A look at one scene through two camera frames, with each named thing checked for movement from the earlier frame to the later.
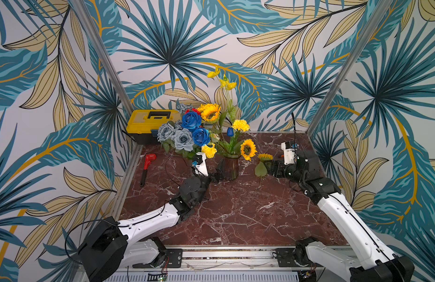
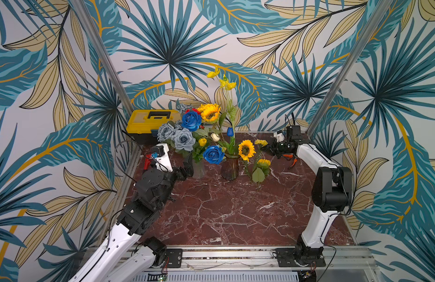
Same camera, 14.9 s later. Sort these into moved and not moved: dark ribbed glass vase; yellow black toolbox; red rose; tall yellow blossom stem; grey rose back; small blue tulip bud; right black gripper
Moved: right black gripper
Not moved: tall yellow blossom stem; grey rose back; dark ribbed glass vase; red rose; yellow black toolbox; small blue tulip bud
